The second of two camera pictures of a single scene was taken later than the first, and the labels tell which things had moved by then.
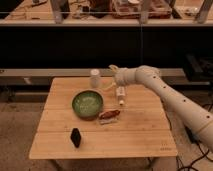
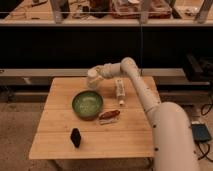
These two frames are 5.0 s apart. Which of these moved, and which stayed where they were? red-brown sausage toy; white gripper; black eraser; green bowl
Moved: white gripper
Stayed: green bowl; red-brown sausage toy; black eraser
